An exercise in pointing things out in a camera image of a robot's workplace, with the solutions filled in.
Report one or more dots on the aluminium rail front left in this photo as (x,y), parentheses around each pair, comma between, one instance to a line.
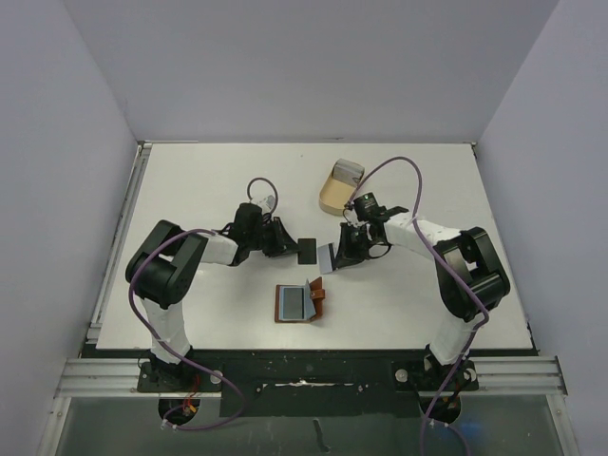
(98,378)

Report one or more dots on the aluminium rail front right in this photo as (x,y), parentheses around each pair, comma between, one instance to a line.
(518,375)

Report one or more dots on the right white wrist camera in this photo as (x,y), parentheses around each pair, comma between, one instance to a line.
(349,214)

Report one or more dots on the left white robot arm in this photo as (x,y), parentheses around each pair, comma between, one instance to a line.
(162,270)

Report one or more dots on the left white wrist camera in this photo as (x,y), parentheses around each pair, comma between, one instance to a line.
(267,204)

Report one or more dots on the tan oval cardboard tray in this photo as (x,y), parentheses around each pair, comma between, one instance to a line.
(334,195)

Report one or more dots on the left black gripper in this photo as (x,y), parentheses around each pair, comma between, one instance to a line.
(282,242)

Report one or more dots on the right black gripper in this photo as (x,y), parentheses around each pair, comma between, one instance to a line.
(351,242)

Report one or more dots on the black credit card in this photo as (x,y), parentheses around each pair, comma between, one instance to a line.
(306,254)

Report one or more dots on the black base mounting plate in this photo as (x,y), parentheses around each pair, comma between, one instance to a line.
(336,384)

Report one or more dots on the silver striped credit card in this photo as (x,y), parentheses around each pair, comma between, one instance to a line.
(326,258)

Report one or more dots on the brown leather card holder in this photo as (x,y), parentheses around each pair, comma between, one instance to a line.
(314,296)

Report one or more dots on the aluminium rail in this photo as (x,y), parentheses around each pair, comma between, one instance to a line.
(98,378)
(518,375)

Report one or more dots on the aluminium rail left edge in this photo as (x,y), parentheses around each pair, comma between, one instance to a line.
(112,265)

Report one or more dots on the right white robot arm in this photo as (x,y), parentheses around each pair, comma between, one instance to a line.
(471,278)

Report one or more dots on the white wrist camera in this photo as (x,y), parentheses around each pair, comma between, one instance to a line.
(349,214)
(267,204)

